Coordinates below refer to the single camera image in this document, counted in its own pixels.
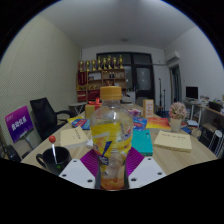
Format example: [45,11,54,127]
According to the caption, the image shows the pink flat box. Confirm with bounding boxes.
[128,108,143,118]

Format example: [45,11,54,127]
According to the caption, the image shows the red-ball white stirrer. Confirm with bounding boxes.
[48,134,58,165]

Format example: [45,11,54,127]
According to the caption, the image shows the white air conditioner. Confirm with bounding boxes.
[165,50,181,64]

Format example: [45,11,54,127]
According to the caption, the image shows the pale yellow book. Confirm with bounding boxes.
[59,125,90,149]
[153,129,193,154]

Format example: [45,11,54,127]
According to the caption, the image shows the black mug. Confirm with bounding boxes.
[35,145,73,176]

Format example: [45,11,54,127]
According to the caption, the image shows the cluttered side desk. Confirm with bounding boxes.
[184,95,224,158]

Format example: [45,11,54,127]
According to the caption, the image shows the black computer monitor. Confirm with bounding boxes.
[185,86,200,100]

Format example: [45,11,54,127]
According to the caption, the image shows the blue book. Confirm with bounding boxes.
[132,116,148,132]
[71,118,92,131]

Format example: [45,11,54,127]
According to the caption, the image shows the upright orange box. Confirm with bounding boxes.
[142,98,155,119]

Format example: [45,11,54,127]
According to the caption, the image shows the purple sign board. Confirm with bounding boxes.
[4,105,35,144]

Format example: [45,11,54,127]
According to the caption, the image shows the black office chair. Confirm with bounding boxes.
[29,97,76,141]

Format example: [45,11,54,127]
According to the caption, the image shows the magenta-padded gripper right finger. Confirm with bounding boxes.
[124,147,168,190]

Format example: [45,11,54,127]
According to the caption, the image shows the small round side table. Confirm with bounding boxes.
[68,102,88,116]

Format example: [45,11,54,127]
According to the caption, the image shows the wooden shelf unit with trophies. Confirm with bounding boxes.
[76,54,128,103]

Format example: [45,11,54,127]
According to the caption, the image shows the white round stool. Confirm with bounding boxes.
[208,129,224,156]

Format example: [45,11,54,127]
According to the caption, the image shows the teal book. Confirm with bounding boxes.
[130,129,154,157]

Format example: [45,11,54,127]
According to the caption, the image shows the orange book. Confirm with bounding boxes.
[145,116,172,131]

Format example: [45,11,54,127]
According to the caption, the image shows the yellow gift box red ribbon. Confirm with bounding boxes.
[84,97,103,120]

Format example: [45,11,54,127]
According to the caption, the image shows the pink flowers in white pot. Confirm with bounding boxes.
[168,101,188,134]

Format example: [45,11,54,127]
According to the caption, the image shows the clear yellow-labelled drink bottle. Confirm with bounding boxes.
[89,85,135,192]

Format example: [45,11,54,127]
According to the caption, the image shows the dark framed window door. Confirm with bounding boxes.
[96,51,155,101]

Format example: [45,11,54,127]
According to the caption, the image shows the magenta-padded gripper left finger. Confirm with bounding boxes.
[58,148,101,190]

